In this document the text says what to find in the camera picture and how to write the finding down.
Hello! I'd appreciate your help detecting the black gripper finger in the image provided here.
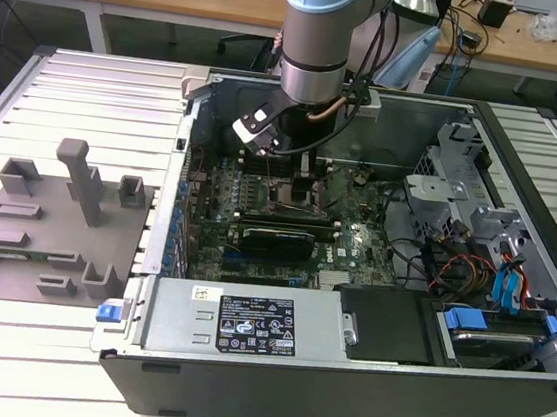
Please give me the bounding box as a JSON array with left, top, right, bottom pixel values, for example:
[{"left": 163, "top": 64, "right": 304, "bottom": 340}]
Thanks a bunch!
[{"left": 290, "top": 148, "right": 318, "bottom": 207}]

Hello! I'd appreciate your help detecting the CPU socket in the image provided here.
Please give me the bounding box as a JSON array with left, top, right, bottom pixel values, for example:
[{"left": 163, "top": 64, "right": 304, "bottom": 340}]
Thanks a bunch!
[{"left": 264, "top": 172, "right": 329, "bottom": 216}]

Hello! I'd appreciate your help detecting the black graphics card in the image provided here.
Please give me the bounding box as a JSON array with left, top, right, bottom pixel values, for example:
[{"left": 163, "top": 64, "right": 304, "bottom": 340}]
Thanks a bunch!
[{"left": 236, "top": 220, "right": 318, "bottom": 265}]

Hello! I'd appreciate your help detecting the green motherboard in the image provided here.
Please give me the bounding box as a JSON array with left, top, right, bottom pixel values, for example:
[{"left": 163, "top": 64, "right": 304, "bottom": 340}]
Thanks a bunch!
[{"left": 172, "top": 142, "right": 411, "bottom": 303}]

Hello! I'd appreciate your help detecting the small silver heatsink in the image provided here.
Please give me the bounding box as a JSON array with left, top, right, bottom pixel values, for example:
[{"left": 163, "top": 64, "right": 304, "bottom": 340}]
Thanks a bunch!
[{"left": 317, "top": 268, "right": 354, "bottom": 294}]

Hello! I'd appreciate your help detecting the black chair base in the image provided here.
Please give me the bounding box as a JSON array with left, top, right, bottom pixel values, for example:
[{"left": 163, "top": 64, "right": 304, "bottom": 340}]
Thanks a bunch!
[{"left": 215, "top": 30, "right": 280, "bottom": 74}]

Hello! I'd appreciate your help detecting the grey metal drive cage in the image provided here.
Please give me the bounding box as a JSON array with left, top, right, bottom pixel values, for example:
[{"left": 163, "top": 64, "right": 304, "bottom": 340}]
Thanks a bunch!
[{"left": 396, "top": 113, "right": 545, "bottom": 258}]

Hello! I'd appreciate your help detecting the grey power supply unit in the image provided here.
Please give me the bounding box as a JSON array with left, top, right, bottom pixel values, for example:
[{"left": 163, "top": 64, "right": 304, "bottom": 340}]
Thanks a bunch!
[{"left": 138, "top": 273, "right": 356, "bottom": 377}]

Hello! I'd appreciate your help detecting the small black device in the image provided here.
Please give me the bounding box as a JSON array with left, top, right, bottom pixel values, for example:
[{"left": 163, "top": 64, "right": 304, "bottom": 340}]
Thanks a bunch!
[{"left": 458, "top": 30, "right": 484, "bottom": 55}]

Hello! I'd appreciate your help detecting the open black PC case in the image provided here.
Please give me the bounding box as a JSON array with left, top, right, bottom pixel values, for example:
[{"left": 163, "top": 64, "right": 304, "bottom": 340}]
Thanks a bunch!
[{"left": 83, "top": 57, "right": 557, "bottom": 417}]

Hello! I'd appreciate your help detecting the small black cube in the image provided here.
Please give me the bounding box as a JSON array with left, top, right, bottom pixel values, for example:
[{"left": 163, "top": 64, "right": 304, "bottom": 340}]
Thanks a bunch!
[{"left": 475, "top": 0, "right": 514, "bottom": 31}]

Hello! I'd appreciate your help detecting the blue case latch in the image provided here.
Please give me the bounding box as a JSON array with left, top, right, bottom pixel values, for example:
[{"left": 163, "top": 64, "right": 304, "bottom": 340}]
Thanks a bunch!
[{"left": 94, "top": 298, "right": 127, "bottom": 326}]

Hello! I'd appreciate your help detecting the hard disk in blue carrier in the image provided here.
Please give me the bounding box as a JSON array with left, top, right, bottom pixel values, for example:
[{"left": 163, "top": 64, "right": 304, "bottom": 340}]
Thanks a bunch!
[{"left": 434, "top": 301, "right": 557, "bottom": 381}]

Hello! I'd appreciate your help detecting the grey parts rack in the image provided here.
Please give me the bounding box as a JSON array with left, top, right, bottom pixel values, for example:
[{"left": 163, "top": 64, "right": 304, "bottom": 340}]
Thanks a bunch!
[{"left": 0, "top": 130, "right": 166, "bottom": 318}]

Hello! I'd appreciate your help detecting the flat grey device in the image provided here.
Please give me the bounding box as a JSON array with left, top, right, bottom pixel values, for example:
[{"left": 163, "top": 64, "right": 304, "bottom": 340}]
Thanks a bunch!
[{"left": 511, "top": 0, "right": 557, "bottom": 13}]

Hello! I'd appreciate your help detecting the clear plastic bag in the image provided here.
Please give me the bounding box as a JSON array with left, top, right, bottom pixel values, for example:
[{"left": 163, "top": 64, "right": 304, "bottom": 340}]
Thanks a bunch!
[{"left": 525, "top": 4, "right": 557, "bottom": 46}]

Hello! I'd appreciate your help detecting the green RAM stick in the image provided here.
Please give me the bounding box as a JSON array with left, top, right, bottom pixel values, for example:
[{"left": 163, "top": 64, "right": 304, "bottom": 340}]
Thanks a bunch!
[{"left": 0, "top": 247, "right": 53, "bottom": 265}]

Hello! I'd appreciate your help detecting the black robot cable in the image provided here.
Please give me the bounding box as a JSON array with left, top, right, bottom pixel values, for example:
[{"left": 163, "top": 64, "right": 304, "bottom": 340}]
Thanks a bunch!
[{"left": 263, "top": 0, "right": 391, "bottom": 169}]

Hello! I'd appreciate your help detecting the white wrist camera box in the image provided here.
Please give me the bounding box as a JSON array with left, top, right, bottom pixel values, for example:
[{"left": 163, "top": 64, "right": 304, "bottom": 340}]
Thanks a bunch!
[{"left": 227, "top": 87, "right": 293, "bottom": 161}]

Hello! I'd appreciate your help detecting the blue network cable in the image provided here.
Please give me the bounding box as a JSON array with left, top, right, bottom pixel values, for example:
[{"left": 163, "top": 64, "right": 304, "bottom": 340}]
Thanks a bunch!
[{"left": 445, "top": 29, "right": 470, "bottom": 98}]

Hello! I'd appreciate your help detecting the black plastic air duct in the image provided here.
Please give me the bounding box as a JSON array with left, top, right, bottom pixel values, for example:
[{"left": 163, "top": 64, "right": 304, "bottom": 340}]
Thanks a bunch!
[{"left": 329, "top": 281, "right": 446, "bottom": 371}]

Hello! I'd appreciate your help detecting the red yellow wire bundle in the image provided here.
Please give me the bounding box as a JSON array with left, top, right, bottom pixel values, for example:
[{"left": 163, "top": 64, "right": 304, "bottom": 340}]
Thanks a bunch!
[{"left": 419, "top": 232, "right": 503, "bottom": 303}]

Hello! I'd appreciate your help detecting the blue flat wire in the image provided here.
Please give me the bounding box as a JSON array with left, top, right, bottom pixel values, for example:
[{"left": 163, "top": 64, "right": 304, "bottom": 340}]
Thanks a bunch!
[{"left": 489, "top": 251, "right": 535, "bottom": 319}]

